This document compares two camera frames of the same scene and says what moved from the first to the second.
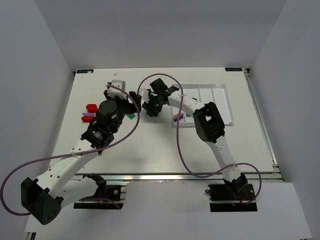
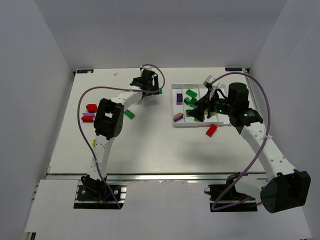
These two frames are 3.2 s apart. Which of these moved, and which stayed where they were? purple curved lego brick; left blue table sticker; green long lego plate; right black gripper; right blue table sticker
Moved: green long lego plate; right black gripper
Stayed: purple curved lego brick; left blue table sticker; right blue table sticker
